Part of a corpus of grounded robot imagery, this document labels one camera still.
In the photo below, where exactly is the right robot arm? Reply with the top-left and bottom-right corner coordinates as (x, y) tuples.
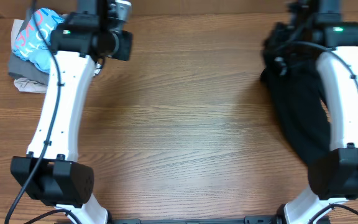
(278, 1), (358, 223)

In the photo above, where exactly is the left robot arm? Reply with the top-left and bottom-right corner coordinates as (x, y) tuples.
(11, 0), (133, 223)

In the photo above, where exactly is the black garment at right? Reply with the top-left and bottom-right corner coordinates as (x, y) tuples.
(259, 21), (358, 167)

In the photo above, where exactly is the light blue printed shirt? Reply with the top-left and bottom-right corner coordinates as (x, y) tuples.
(12, 8), (65, 73)

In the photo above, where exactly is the grey folded garment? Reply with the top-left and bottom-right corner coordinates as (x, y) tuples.
(7, 9), (49, 85)

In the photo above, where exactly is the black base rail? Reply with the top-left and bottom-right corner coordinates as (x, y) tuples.
(109, 215), (283, 224)

